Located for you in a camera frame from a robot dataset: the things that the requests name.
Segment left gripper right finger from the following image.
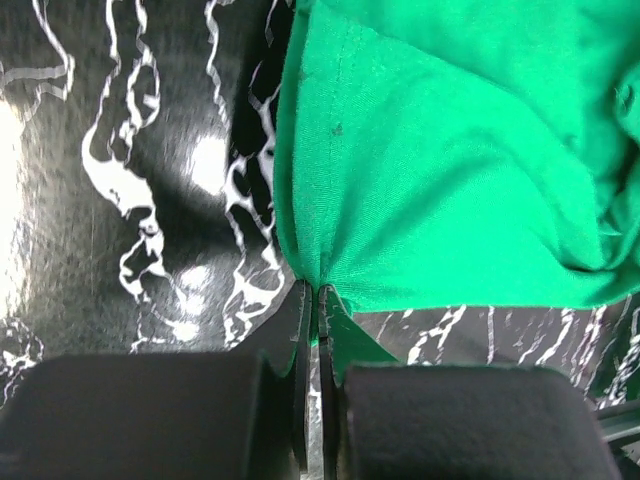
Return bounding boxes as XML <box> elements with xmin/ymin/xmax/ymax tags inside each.
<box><xmin>318</xmin><ymin>286</ymin><xmax>620</xmax><ymax>479</ymax></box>

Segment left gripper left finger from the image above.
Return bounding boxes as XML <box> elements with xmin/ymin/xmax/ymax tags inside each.
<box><xmin>1</xmin><ymin>281</ymin><xmax>312</xmax><ymax>479</ymax></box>

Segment green t shirt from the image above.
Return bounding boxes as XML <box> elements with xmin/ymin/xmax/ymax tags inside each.
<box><xmin>273</xmin><ymin>0</ymin><xmax>640</xmax><ymax>376</ymax></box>

